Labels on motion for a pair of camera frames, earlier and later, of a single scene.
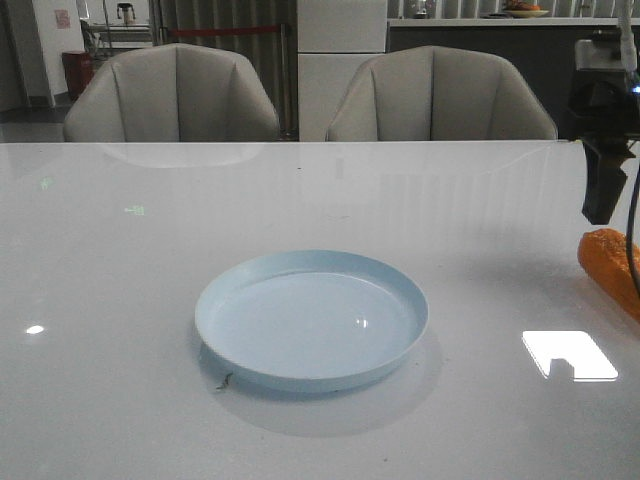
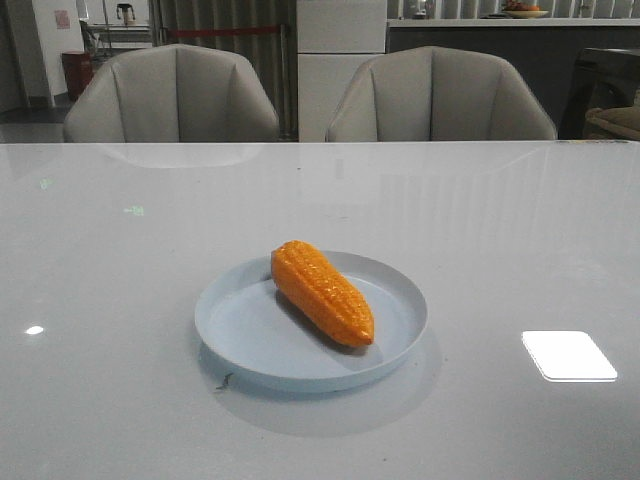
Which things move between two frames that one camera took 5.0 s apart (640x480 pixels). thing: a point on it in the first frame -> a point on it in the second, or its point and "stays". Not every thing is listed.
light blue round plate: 308,320 stays
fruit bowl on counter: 524,9 stays
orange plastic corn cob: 605,252 -> 309,281
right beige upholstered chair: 434,93 stays
